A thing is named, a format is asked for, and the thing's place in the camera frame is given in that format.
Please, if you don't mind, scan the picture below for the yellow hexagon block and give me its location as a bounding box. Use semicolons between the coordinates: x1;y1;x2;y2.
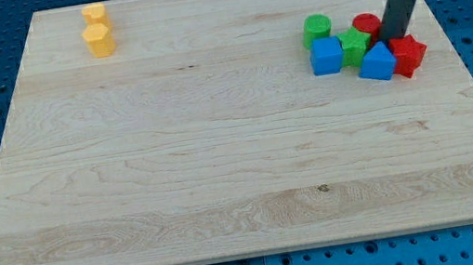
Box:
82;23;116;58

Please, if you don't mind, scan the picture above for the red cylinder block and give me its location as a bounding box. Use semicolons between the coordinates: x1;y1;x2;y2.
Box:
351;12;382;47

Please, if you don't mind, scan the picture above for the red star block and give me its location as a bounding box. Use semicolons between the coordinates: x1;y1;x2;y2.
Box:
388;34;427;78

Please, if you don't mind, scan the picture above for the green star block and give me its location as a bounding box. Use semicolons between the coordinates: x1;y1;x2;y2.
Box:
337;27;372;67

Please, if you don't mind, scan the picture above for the blue triangle block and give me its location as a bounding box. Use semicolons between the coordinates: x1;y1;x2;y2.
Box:
359;41;397;81

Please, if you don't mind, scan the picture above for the green cylinder block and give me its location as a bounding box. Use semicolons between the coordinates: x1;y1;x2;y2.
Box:
302;14;332;50

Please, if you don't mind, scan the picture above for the blue cube block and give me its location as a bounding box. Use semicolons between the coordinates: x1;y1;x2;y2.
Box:
310;36;344;76

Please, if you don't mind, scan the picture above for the wooden board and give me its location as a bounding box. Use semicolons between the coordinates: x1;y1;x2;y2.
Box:
0;0;473;265

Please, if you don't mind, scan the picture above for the yellow heart block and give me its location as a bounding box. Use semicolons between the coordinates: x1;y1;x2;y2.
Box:
81;2;112;28

